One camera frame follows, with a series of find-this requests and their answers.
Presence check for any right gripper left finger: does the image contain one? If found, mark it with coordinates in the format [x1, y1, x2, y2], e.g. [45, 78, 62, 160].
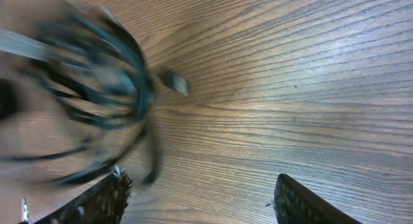
[33, 171, 133, 224]

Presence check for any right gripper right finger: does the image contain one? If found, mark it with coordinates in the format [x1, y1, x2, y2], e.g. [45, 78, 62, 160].
[273, 174, 361, 224]

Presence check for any black cable bundle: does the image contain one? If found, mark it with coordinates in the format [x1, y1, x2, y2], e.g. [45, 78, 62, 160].
[0, 6, 191, 188]

